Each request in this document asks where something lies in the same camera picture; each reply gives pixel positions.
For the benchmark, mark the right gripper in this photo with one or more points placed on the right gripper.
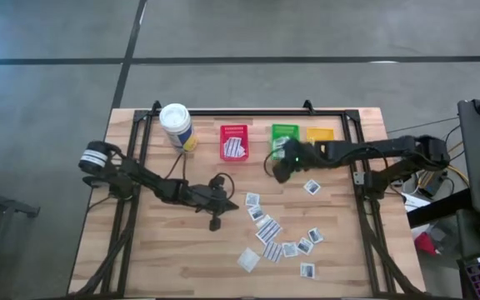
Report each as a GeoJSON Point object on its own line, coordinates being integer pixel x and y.
{"type": "Point", "coordinates": [300, 156]}

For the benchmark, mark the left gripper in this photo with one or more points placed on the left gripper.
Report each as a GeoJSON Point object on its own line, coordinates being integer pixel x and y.
{"type": "Point", "coordinates": [215, 196]}

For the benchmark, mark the white alcohol prep pad packet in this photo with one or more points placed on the white alcohol prep pad packet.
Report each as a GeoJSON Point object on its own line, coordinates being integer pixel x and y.
{"type": "Point", "coordinates": [307, 270]}
{"type": "Point", "coordinates": [305, 246]}
{"type": "Point", "coordinates": [290, 249]}
{"type": "Point", "coordinates": [256, 213]}
{"type": "Point", "coordinates": [312, 187]}
{"type": "Point", "coordinates": [278, 143]}
{"type": "Point", "coordinates": [277, 154]}
{"type": "Point", "coordinates": [252, 199]}
{"type": "Point", "coordinates": [316, 236]}

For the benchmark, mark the small white bandage strip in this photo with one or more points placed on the small white bandage strip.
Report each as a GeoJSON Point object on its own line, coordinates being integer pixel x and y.
{"type": "Point", "coordinates": [263, 220]}

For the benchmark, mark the plain white bandage wrapper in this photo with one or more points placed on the plain white bandage wrapper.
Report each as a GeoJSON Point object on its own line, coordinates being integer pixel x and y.
{"type": "Point", "coordinates": [243, 153]}

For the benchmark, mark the blue striped bandage wrapper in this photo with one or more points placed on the blue striped bandage wrapper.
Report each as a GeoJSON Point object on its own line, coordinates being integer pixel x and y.
{"type": "Point", "coordinates": [272, 252]}
{"type": "Point", "coordinates": [235, 146]}
{"type": "Point", "coordinates": [269, 231]}
{"type": "Point", "coordinates": [227, 151]}

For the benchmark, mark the white gauze pad packet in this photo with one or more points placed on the white gauze pad packet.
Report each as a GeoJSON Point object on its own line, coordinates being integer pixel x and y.
{"type": "Point", "coordinates": [248, 259]}

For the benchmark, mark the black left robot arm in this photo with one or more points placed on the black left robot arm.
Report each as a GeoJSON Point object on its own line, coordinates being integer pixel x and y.
{"type": "Point", "coordinates": [156, 185]}

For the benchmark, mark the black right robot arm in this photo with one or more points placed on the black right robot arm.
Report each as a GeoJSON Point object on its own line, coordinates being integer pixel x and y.
{"type": "Point", "coordinates": [369, 148]}

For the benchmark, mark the green plastic basket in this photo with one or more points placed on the green plastic basket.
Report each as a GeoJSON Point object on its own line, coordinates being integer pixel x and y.
{"type": "Point", "coordinates": [286, 130]}

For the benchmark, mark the yellow plastic basket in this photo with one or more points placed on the yellow plastic basket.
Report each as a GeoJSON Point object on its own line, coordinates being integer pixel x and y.
{"type": "Point", "coordinates": [320, 134]}

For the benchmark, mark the red plastic basket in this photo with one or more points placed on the red plastic basket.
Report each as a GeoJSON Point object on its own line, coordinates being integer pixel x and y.
{"type": "Point", "coordinates": [234, 131]}

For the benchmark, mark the wipes canister with white lid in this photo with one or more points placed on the wipes canister with white lid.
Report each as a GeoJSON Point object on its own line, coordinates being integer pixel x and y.
{"type": "Point", "coordinates": [175, 123]}

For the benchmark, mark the white paper sheet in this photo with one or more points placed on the white paper sheet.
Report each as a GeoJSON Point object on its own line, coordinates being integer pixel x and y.
{"type": "Point", "coordinates": [413, 203]}

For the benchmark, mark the black power brick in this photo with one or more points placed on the black power brick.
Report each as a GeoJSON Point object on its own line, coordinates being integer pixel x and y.
{"type": "Point", "coordinates": [431, 186]}

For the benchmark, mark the red object on floor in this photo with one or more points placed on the red object on floor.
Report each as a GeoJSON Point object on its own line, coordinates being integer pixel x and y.
{"type": "Point", "coordinates": [425, 243]}

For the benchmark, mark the dark metal floor stand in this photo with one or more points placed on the dark metal floor stand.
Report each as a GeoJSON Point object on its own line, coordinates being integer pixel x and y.
{"type": "Point", "coordinates": [11, 205]}

